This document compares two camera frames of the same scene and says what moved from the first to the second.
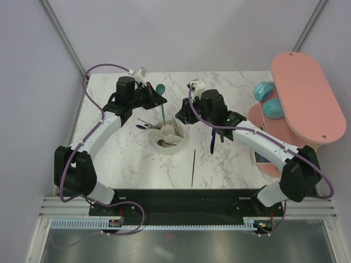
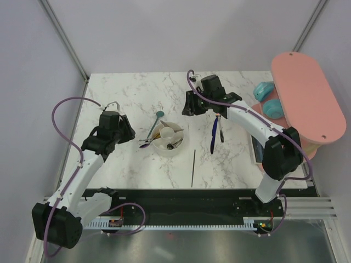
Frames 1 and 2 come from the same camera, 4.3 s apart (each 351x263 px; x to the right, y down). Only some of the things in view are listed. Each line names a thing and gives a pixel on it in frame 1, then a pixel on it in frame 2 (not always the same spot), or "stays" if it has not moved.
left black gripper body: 143,97 to 124,133
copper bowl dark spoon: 160,143 to 157,135
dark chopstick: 193,168 stays
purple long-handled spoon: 145,128 to 144,146
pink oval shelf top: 309,102 stays
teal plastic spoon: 160,89 to 158,114
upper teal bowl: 272,108 stays
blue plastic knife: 213,141 stays
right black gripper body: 189,116 to 196,104
